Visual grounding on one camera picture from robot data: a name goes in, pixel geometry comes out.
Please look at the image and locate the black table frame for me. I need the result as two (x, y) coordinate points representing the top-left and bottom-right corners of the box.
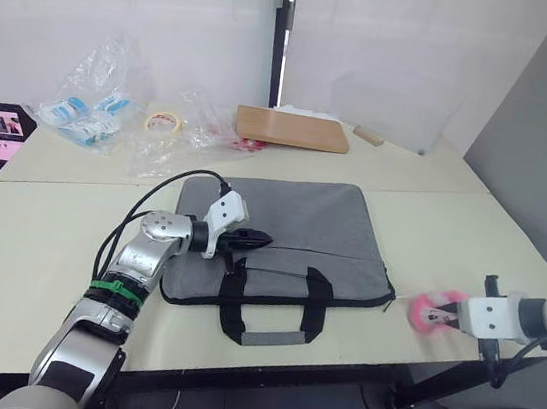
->
(0, 297), (494, 409)

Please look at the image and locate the thin white cable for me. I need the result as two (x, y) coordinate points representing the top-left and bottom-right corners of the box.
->
(158, 384), (183, 409)

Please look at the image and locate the blue white packet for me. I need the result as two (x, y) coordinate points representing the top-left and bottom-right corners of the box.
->
(46, 93), (91, 130)
(57, 114), (120, 150)
(91, 91), (135, 121)

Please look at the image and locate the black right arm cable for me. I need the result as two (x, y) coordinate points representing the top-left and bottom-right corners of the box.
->
(478, 313), (547, 397)

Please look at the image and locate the wooden cutting board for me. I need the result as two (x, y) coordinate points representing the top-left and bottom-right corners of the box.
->
(233, 103), (355, 156)

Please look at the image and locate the red white packet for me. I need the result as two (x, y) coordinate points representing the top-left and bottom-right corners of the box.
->
(229, 134), (268, 155)

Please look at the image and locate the grey laptop bag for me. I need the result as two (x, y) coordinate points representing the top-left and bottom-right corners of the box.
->
(152, 160), (410, 367)

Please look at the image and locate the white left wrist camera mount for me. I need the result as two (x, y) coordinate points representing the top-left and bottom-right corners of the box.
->
(198, 188), (255, 265)

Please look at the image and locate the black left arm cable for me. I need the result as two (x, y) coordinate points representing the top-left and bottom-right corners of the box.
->
(89, 156), (236, 309)

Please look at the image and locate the large clear plastic bag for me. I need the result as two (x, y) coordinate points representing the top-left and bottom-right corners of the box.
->
(31, 24), (163, 163)

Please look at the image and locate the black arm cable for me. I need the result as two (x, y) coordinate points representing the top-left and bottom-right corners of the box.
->
(478, 313), (547, 397)
(89, 156), (236, 309)

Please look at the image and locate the white crumpled sheet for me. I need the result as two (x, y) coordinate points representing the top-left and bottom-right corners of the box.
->
(275, 100), (344, 125)

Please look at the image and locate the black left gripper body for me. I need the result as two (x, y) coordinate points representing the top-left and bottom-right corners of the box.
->
(213, 225), (251, 278)

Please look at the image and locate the crumpled clear plastic bag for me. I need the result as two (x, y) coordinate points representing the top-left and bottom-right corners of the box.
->
(124, 79), (273, 195)

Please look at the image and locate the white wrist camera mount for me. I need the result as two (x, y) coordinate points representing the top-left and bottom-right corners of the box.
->
(198, 188), (255, 265)
(455, 288), (526, 345)

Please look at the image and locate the yellow tape roll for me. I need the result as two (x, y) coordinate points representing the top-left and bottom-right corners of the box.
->
(142, 106), (192, 141)

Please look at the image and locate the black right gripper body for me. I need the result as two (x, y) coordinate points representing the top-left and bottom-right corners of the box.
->
(447, 269), (512, 367)

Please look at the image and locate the pink computer mouse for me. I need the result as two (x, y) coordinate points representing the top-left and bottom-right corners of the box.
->
(402, 282), (470, 344)

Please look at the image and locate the black vertical pole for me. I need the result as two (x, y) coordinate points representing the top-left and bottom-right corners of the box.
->
(257, 0), (299, 111)

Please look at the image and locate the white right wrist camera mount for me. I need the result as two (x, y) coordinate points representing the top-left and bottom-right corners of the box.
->
(455, 288), (526, 345)

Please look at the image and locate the small wooden block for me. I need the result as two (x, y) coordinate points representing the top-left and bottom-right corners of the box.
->
(351, 124), (386, 147)

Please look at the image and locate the green strap on arm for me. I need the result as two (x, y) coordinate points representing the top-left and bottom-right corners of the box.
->
(87, 276), (147, 307)

